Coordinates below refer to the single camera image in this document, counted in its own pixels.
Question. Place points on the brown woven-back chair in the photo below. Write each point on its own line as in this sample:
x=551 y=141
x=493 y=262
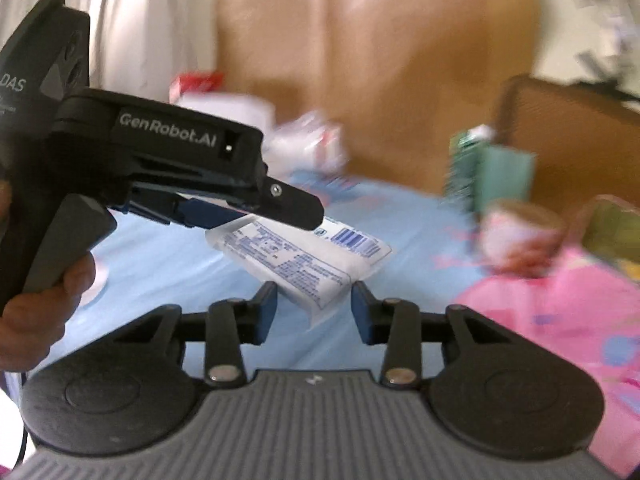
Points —
x=575 y=140

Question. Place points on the round snack can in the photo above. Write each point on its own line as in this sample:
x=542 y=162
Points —
x=520 y=235

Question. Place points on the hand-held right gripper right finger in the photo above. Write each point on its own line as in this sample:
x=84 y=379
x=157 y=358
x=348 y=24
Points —
x=361 y=312

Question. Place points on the green drink carton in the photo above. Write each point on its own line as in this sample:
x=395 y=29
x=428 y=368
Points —
x=462 y=170

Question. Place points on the white cotton pad packet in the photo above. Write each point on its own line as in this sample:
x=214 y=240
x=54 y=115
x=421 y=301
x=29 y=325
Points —
x=310 y=265

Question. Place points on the large white tissue pack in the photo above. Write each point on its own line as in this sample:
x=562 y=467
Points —
x=235 y=115

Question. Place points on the plastic bag of paper cups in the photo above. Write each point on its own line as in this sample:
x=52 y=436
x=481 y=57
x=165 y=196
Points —
x=315 y=142

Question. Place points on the teal cup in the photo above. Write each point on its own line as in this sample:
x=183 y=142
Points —
x=507 y=180

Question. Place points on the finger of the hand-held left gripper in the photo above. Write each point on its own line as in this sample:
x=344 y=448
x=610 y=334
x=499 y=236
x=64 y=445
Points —
x=295 y=205
x=200 y=212

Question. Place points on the red snack box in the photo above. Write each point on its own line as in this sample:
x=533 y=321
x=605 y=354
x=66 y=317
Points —
x=197 y=85

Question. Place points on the pink cartoon gift bag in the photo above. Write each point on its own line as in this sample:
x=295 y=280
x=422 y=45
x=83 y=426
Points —
x=575 y=320

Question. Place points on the large wooden board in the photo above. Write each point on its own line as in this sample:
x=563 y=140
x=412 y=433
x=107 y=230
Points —
x=400 y=60

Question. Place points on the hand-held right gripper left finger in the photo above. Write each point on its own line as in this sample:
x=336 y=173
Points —
x=268 y=310

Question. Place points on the person's left hand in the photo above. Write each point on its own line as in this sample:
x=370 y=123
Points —
x=45 y=315

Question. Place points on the blue printed tablecloth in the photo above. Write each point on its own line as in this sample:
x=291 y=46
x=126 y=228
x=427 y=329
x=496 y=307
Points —
x=415 y=230

